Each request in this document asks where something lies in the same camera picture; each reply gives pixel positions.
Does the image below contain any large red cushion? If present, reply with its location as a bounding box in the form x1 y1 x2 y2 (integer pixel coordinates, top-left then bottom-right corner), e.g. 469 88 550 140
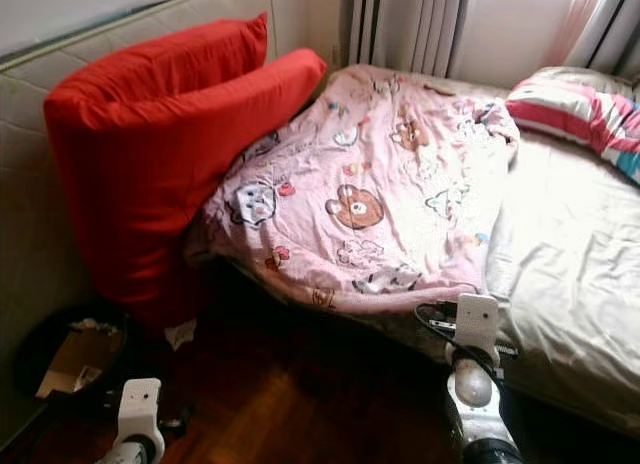
45 47 329 335

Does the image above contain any red white blue bolster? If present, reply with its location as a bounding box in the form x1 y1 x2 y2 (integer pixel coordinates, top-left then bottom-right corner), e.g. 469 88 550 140
505 66 640 185

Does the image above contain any beige sheeted bed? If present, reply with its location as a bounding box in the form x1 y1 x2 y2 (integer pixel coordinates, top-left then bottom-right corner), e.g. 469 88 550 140
190 64 640 440

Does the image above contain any pink sheer curtain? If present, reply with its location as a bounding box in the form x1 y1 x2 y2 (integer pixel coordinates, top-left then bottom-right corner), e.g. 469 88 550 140
555 0 611 70

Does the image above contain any grey striped curtain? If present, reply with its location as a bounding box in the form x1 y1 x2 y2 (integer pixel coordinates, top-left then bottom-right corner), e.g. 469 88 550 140
588 0 640 75
345 0 471 77

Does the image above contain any white crumpled paper scrap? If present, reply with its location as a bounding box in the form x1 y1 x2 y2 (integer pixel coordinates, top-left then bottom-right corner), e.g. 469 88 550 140
75 319 121 335

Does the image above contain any beige quilted upright mattress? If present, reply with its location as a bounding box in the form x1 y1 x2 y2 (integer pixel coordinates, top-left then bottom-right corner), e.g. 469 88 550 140
0 0 276 450

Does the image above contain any pink cartoon print blanket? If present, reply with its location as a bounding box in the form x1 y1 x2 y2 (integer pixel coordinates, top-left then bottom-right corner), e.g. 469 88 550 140
185 64 521 315

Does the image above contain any brown cardboard piece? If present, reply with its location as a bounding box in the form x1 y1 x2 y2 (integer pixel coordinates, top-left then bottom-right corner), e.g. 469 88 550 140
37 329 126 400

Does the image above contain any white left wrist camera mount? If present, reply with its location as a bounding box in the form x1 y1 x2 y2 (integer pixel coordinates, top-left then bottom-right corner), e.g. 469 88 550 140
117 377 164 447

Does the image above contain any white paper piece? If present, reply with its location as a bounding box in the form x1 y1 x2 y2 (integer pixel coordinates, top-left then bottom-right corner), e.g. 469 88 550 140
163 319 199 352

